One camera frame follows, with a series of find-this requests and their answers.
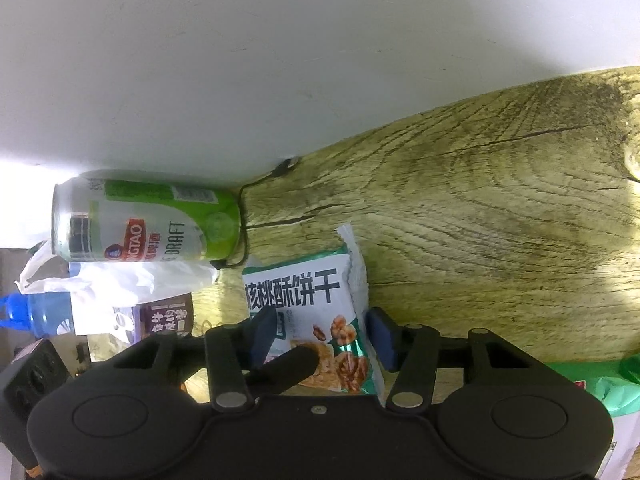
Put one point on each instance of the clear plastic bag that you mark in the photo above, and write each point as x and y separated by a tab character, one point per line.
125	280

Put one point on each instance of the blue water bottle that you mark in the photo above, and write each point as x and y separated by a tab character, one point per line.
40	312

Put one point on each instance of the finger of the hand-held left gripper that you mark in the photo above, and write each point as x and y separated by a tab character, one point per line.
290	367

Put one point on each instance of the purple lid snack can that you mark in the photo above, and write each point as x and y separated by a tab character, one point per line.
165	317

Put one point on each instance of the green white biscuit packet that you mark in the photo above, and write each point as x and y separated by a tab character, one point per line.
310	300
595	380

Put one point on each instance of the green white beer can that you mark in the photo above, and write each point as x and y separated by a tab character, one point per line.
150	220

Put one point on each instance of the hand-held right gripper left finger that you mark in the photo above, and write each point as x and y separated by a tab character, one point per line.
262	332

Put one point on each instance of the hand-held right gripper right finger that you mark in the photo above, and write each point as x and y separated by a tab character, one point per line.
380	340

